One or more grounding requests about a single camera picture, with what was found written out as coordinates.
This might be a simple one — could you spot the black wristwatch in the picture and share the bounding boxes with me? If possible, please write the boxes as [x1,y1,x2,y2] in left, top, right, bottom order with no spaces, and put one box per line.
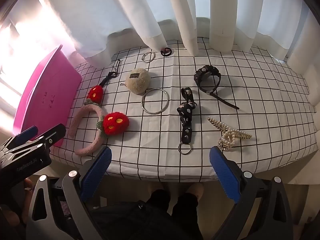
[194,65,240,110]

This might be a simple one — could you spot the beige plush ball keychain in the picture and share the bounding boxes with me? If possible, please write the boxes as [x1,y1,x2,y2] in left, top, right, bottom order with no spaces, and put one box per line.
[119,68,151,95]

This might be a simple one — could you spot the person's left hand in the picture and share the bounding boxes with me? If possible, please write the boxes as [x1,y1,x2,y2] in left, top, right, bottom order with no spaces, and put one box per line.
[24,179,35,193]

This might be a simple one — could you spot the large silver bangle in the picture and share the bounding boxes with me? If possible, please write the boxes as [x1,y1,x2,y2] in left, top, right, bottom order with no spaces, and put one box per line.
[141,88,170,115]

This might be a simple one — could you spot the beige slipper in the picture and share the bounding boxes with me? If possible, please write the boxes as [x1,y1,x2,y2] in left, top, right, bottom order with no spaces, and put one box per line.
[185,183,204,200]

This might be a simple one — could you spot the pink fuzzy cloth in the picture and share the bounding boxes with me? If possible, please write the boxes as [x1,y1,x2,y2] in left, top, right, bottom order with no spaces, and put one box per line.
[60,200,72,219]

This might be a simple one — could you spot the black knotted cord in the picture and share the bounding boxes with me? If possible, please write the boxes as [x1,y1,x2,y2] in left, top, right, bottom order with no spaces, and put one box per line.
[99,71,117,87]

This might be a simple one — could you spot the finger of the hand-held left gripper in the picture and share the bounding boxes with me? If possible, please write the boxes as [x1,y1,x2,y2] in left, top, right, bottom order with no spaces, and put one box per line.
[24,123,67,152]
[0,126,39,153]

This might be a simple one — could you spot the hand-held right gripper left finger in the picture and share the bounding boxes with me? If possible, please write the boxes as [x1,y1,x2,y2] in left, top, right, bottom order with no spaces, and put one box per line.
[26,146,112,240]

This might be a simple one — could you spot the pearl hair claw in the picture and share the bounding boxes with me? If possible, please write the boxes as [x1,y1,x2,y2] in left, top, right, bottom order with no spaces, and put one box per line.
[207,116,252,152]

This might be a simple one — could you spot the white curtain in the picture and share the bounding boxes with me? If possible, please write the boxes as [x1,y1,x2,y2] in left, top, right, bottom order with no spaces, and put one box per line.
[31,0,320,90]

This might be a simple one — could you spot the black printed strap keychain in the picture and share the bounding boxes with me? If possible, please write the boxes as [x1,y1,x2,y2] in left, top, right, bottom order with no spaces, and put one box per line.
[176,87,197,155]

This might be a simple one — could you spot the person's black trousers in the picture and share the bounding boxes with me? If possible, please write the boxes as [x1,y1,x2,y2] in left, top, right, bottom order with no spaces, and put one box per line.
[90,189,204,240]

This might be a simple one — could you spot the small silver ring bracelet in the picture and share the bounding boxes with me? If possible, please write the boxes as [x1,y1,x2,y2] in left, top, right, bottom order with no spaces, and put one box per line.
[142,52,156,63]

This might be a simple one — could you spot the pink storage box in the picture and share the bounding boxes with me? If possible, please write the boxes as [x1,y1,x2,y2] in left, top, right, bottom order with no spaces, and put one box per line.
[12,44,83,148]

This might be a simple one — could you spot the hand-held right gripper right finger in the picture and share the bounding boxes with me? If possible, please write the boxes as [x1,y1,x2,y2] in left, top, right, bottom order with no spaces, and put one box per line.
[209,145,293,240]

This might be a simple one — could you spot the pink strawberry headband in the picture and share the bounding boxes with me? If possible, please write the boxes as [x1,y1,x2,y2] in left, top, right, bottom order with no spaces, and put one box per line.
[69,85,130,156]

